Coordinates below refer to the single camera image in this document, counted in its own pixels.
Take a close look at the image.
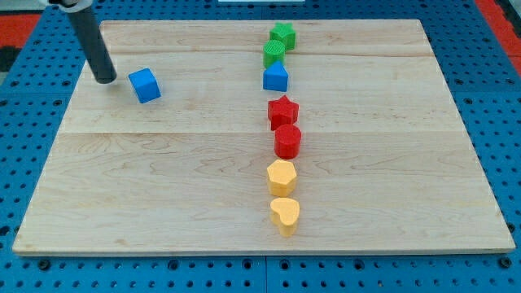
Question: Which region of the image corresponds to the yellow hexagon block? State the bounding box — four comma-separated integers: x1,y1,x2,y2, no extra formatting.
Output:
266,160,297,197

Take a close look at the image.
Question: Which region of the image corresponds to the light wooden board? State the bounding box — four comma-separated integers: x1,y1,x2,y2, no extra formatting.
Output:
12,20,515,256

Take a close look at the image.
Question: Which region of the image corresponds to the red star block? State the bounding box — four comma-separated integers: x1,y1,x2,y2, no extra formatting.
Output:
268,95,300,131

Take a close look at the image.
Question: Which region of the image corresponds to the blue triangular prism block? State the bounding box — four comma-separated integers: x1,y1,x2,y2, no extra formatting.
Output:
263,61,289,92

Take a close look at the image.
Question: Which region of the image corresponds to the red cylinder block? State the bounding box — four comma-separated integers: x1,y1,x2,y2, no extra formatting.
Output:
274,125,302,160

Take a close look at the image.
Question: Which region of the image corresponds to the blue cube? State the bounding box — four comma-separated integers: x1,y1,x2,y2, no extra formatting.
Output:
128,68,161,103

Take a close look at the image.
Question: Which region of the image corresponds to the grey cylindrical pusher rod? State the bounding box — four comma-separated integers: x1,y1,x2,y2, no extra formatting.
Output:
68,0,117,84

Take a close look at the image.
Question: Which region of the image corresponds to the green cylinder block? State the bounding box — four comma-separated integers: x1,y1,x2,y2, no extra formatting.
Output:
263,40,286,68

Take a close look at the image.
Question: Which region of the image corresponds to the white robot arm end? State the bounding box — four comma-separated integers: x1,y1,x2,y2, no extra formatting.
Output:
38,0,93,13

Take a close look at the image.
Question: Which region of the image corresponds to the yellow heart block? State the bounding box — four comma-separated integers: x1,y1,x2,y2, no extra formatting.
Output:
269,198,300,237

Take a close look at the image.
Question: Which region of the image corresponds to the green star block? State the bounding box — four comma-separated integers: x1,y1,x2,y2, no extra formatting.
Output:
269,22,296,50

